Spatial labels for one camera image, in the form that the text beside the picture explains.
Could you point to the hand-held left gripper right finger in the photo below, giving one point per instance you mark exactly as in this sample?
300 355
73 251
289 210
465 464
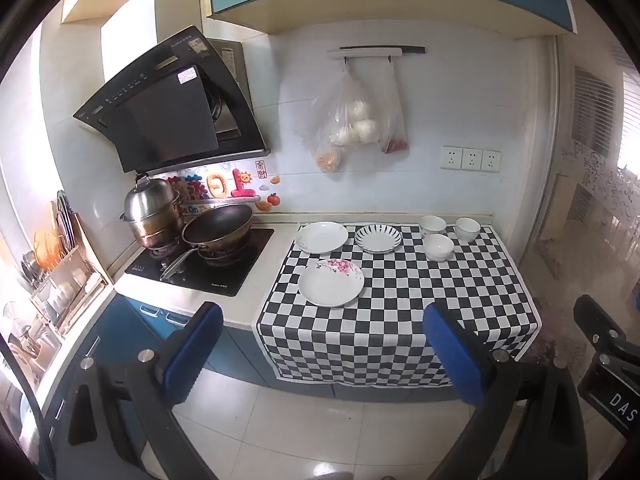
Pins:
455 355

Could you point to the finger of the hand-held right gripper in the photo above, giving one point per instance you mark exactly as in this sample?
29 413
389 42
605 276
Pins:
597 320

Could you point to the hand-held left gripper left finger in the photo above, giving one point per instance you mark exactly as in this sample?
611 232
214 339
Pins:
192 355

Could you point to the plain white bowl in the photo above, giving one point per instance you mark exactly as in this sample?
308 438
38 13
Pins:
439 248

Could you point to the dark banded white bowl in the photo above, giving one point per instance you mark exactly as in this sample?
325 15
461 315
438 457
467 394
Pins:
467 231

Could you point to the heart print white bowl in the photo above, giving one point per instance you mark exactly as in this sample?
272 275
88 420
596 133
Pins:
432 226

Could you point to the black striped white plate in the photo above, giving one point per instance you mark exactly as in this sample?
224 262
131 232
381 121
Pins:
378 239

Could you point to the pink floral white plate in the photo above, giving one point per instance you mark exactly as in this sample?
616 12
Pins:
330 285

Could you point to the plain white plate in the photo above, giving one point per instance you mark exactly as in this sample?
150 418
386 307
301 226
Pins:
322 237

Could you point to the blue base cabinet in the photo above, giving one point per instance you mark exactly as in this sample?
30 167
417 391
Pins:
235 355

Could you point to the black white checkered cloth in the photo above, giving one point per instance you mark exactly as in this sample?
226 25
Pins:
400 320

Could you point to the black glass gas stove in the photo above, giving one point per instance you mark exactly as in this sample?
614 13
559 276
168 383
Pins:
225 275

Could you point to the wooden cutting board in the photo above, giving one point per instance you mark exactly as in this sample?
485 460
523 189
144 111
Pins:
95 255

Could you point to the metal dish rack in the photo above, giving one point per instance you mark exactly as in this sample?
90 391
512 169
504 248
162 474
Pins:
60 290

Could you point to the patterned glass sliding door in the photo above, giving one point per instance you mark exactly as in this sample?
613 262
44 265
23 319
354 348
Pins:
590 170

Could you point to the stainless steel steamer pot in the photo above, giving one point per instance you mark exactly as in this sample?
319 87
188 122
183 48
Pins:
150 210

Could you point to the orange plastic basket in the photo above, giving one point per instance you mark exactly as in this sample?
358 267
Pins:
49 250

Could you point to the plastic bag of red food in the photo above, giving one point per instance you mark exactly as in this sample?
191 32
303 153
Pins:
395 145

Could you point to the plastic bag of orange food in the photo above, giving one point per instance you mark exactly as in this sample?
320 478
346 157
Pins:
330 160

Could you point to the black range hood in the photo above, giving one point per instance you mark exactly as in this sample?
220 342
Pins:
165 110

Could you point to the plastic bag of white buns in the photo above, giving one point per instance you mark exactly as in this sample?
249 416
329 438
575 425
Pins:
357 120

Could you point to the cream hood chimney cover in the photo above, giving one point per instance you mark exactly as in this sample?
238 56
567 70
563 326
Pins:
150 20

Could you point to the colourful wall stickers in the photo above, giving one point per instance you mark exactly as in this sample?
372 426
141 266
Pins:
220 185

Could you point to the white wall socket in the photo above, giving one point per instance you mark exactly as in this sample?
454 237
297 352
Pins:
472 159
452 157
491 161

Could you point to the white hook rail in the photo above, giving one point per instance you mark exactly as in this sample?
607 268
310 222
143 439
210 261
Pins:
370 52

